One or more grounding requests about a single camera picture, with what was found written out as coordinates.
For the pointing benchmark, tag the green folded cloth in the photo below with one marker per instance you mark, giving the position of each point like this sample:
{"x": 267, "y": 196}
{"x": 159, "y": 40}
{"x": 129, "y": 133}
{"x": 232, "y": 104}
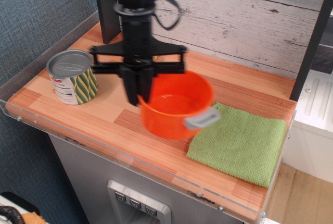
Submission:
{"x": 240, "y": 144}

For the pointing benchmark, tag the green striped tin can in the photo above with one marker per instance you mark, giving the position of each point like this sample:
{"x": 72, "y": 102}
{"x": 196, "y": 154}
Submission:
{"x": 72, "y": 77}

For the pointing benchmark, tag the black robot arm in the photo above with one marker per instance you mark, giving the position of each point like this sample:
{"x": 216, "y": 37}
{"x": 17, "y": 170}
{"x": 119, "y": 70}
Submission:
{"x": 137, "y": 8}

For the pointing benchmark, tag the orange object bottom left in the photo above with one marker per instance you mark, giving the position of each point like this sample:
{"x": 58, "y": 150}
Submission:
{"x": 33, "y": 218}

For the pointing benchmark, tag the dark left upright post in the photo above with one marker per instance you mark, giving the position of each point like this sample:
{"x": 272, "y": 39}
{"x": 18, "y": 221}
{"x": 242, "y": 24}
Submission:
{"x": 109, "y": 20}

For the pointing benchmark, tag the dark right upright post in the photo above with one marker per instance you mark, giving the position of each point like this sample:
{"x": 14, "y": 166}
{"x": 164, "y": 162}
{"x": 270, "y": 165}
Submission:
{"x": 315, "y": 39}

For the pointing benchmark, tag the orange pot with grey handles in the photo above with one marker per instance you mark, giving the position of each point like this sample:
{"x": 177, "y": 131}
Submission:
{"x": 180, "y": 105}

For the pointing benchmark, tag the white ribbed appliance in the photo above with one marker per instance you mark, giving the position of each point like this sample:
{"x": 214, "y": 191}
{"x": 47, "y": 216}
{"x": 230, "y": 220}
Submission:
{"x": 309, "y": 144}

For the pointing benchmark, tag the silver cabinet with dispenser panel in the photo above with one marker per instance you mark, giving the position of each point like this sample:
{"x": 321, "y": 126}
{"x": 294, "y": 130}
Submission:
{"x": 110, "y": 192}

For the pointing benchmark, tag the clear acrylic edge guard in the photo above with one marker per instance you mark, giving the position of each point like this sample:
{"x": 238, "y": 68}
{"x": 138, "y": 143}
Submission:
{"x": 116, "y": 133}

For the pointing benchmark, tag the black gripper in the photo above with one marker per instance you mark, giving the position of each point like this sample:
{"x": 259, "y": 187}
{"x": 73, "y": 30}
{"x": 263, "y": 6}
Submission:
{"x": 138, "y": 48}

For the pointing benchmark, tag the dark upright post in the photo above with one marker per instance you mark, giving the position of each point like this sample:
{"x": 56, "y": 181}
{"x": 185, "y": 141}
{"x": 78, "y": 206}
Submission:
{"x": 315, "y": 39}
{"x": 109, "y": 20}

